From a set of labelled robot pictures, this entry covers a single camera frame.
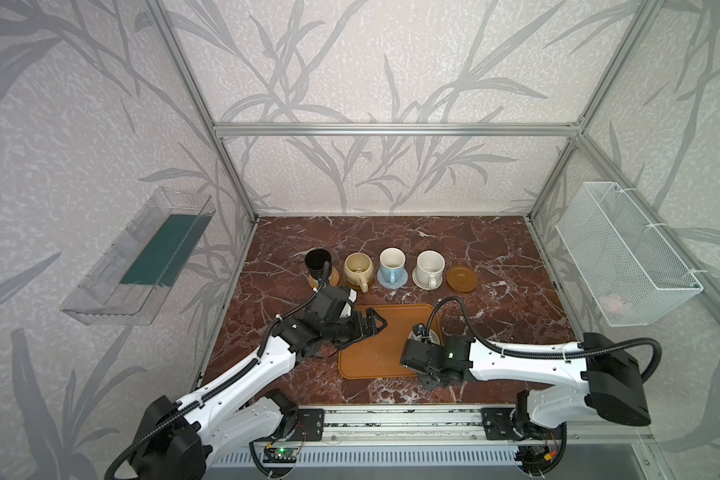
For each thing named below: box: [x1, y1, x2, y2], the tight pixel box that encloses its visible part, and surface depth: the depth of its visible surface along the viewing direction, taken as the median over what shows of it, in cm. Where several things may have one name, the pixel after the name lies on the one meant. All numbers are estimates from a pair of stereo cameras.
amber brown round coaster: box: [446, 266, 478, 293], surface depth 104 cm
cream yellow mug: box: [344, 252, 375, 293], surface depth 96 cm
